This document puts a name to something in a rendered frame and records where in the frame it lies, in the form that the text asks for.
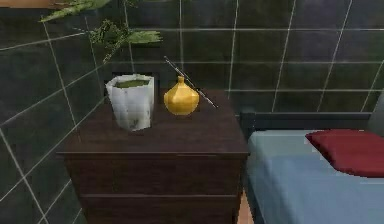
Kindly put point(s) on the light brown wooden board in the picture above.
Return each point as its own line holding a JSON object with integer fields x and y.
{"x": 23, "y": 3}

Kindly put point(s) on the dark brown chest of drawers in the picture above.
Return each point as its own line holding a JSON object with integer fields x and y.
{"x": 160, "y": 173}

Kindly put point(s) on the green house plant white pot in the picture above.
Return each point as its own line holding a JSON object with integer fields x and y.
{"x": 133, "y": 103}

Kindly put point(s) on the grey pillow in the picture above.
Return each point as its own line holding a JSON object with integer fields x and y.
{"x": 378, "y": 120}

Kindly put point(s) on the yellow round vase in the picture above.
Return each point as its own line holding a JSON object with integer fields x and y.
{"x": 181, "y": 100}

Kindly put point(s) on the red pillow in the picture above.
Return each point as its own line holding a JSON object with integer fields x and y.
{"x": 353, "y": 151}

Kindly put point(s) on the thin grey rod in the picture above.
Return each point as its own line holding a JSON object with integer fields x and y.
{"x": 206, "y": 97}

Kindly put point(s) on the blue bed dark frame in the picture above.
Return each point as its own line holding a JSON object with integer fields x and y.
{"x": 300, "y": 193}

